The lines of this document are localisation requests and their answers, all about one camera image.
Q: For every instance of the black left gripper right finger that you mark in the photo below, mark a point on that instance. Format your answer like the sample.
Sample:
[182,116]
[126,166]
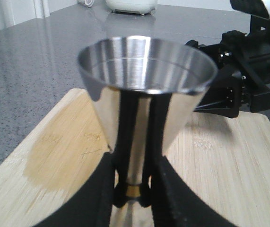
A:
[174,204]

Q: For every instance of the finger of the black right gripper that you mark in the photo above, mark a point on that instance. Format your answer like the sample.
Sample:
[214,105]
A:
[223,97]

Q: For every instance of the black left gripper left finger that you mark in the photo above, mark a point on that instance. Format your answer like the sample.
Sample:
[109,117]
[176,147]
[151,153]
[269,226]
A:
[91,205]

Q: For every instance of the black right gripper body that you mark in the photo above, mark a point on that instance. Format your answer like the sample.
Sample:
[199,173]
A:
[250,53]

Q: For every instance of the steel double jigger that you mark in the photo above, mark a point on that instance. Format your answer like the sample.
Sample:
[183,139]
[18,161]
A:
[143,90]

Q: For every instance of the wooden cutting board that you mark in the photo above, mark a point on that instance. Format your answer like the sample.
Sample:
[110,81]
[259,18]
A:
[226,162]

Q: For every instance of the white appliance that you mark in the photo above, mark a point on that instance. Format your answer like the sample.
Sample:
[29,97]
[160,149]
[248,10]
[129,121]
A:
[141,7]

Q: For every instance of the grey curtain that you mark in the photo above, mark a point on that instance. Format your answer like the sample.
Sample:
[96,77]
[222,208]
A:
[13,12]

